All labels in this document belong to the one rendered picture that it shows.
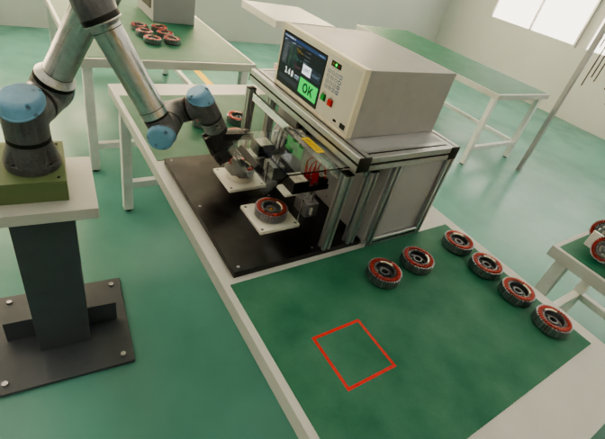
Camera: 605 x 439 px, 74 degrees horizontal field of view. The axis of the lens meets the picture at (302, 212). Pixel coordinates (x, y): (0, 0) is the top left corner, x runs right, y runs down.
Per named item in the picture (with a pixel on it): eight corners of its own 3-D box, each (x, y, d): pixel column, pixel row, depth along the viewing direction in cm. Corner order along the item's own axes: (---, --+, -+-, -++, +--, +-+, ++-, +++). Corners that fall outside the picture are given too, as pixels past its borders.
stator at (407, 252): (401, 272, 133) (405, 264, 131) (397, 249, 142) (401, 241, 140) (433, 279, 133) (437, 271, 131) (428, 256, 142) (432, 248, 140)
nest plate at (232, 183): (229, 192, 144) (229, 190, 143) (212, 171, 153) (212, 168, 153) (266, 187, 152) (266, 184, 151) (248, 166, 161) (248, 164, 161)
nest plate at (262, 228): (259, 235, 129) (260, 232, 128) (239, 208, 138) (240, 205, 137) (299, 227, 137) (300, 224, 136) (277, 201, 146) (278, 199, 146)
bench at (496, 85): (462, 167, 401) (500, 94, 358) (340, 85, 531) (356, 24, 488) (512, 158, 449) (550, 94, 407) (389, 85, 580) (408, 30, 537)
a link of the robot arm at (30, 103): (-7, 140, 113) (-19, 95, 104) (19, 118, 123) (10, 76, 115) (40, 149, 115) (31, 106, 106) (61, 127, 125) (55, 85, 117)
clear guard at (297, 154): (264, 197, 105) (267, 177, 101) (227, 151, 120) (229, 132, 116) (358, 181, 122) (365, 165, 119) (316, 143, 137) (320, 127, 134)
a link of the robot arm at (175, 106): (145, 114, 121) (179, 107, 119) (156, 99, 130) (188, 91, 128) (157, 137, 126) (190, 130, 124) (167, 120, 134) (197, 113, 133)
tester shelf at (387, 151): (356, 173, 112) (360, 159, 110) (248, 79, 154) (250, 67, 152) (455, 158, 136) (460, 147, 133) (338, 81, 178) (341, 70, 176)
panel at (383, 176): (361, 241, 138) (391, 165, 121) (270, 147, 179) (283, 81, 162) (364, 240, 139) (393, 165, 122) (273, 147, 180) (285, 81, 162)
